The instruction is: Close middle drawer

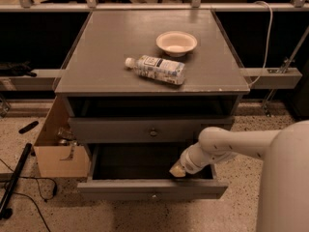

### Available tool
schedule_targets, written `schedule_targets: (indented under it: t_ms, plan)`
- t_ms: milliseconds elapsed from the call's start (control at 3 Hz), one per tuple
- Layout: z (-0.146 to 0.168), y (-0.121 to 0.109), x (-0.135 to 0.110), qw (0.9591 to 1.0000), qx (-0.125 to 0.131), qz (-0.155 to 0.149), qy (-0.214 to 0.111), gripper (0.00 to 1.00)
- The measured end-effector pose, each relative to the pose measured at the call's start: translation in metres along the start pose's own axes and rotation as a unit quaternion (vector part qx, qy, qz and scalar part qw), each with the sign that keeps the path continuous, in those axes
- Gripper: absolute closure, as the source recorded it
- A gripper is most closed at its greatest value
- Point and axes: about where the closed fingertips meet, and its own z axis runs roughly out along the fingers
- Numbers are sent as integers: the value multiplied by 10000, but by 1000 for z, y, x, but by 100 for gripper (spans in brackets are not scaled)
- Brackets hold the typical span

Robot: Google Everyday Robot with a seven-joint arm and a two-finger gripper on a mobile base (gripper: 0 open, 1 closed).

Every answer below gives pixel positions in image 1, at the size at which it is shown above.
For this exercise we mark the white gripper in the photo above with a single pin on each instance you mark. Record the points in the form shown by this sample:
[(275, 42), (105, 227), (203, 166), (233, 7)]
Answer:
[(189, 162)]

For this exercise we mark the grey drawer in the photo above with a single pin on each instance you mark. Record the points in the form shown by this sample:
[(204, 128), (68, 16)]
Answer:
[(141, 171), (137, 130)]

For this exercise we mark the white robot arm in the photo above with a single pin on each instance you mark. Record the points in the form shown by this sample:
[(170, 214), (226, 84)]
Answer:
[(284, 190)]

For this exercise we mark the round metal drawer knob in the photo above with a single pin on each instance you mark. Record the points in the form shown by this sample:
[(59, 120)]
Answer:
[(153, 132)]

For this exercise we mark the grey wooden drawer cabinet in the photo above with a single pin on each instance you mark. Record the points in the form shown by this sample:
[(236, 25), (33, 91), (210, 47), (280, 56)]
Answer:
[(96, 83)]

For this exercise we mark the clear plastic water bottle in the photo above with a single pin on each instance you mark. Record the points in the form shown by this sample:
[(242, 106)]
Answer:
[(157, 69)]

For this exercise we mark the open cardboard box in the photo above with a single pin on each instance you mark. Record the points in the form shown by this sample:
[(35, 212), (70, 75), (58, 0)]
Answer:
[(55, 160)]

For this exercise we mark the items inside cardboard box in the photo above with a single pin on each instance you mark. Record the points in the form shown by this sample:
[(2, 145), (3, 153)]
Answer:
[(66, 137)]

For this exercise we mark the white paper bowl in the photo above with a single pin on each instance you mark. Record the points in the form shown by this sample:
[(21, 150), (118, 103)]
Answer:
[(176, 43)]

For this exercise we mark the small black remote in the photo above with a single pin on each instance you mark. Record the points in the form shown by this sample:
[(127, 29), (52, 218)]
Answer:
[(28, 127)]

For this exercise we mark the metal diagonal strut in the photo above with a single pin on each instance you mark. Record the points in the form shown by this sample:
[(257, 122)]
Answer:
[(283, 69)]

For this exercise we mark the black pole on floor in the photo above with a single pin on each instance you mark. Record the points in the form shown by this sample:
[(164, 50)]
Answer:
[(5, 211)]

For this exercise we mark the black bag on shelf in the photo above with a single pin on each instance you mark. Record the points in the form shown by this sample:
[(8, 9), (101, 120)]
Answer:
[(16, 69)]

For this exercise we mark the metal rail frame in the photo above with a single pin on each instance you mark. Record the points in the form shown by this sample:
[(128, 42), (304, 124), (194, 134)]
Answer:
[(93, 5)]

